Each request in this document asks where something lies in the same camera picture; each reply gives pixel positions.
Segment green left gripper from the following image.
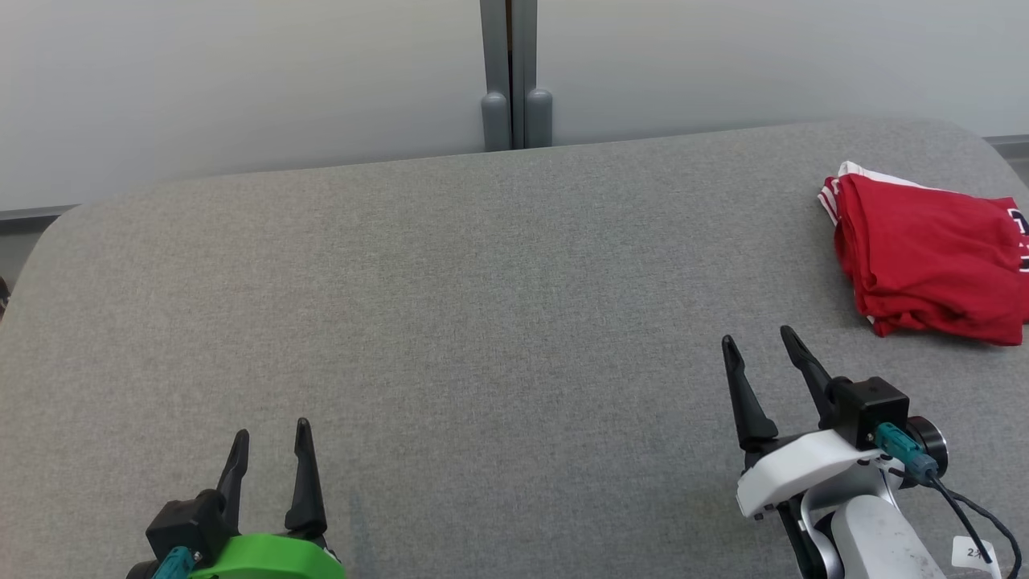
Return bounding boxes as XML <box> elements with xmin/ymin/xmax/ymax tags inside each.
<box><xmin>189</xmin><ymin>418</ymin><xmax>346</xmax><ymax>579</ymax></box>

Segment teal left cable connector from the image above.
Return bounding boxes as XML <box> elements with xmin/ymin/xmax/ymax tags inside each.
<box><xmin>151</xmin><ymin>547</ymin><xmax>198</xmax><ymax>579</ymax></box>

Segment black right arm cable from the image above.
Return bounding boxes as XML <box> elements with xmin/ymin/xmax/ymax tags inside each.
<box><xmin>924</xmin><ymin>474</ymin><xmax>1022</xmax><ymax>579</ymax></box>

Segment red shorts with white trim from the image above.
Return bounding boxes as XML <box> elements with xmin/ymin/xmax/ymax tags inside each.
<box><xmin>834</xmin><ymin>173</ymin><xmax>1029</xmax><ymax>347</ymax></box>

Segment teal cable connector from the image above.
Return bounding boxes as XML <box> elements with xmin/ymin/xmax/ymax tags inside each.
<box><xmin>151</xmin><ymin>547</ymin><xmax>198</xmax><ymax>579</ymax></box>
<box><xmin>872</xmin><ymin>422</ymin><xmax>940</xmax><ymax>486</ymax></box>

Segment grey partition post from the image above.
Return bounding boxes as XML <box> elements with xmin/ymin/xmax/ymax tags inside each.
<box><xmin>480</xmin><ymin>0</ymin><xmax>554</xmax><ymax>152</ymax></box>

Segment teal right cable connector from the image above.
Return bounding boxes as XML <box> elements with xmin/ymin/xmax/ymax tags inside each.
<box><xmin>872</xmin><ymin>422</ymin><xmax>940</xmax><ymax>486</ymax></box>

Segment white paper cable label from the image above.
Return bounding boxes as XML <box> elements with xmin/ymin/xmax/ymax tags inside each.
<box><xmin>951</xmin><ymin>535</ymin><xmax>1002</xmax><ymax>576</ymax></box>

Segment grey fabric sofa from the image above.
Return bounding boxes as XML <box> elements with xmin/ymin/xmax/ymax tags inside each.
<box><xmin>0</xmin><ymin>117</ymin><xmax>1029</xmax><ymax>579</ymax></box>

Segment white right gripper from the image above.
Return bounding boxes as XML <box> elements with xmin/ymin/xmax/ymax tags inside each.
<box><xmin>721</xmin><ymin>326</ymin><xmax>885</xmax><ymax>520</ymax></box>

